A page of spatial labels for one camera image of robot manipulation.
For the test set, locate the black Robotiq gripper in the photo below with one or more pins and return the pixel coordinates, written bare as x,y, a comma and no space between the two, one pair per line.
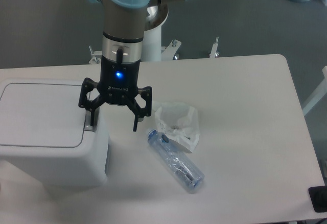
120,83

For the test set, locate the white push-lid trash can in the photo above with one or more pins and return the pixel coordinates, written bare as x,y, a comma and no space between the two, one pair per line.
47,135

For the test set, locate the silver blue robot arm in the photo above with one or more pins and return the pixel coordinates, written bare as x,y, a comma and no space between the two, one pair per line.
123,36

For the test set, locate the crumpled white paper wrapper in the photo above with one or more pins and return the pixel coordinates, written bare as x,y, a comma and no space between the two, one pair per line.
179,121

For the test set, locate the clear blue plastic bottle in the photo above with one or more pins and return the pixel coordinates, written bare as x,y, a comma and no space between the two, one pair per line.
183,169

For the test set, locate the black device at table edge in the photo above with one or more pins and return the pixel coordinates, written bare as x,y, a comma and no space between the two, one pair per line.
318,198

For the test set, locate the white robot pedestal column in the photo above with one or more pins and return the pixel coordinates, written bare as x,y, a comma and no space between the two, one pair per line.
151,49

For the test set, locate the white pedestal base frame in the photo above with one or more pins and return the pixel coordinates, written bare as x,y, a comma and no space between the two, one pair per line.
166,53

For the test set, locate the white frame bar right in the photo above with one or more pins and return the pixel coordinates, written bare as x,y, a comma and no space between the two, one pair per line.
318,93

